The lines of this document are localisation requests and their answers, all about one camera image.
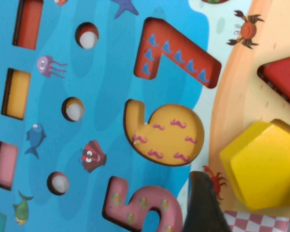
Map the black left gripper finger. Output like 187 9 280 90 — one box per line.
183 170 231 232

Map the colourful wooden puzzle board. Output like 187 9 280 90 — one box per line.
0 0 290 232

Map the yellow pentagon piece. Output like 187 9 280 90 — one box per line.
219 119 290 211

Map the red triangle piece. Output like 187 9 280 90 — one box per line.
257 54 290 111

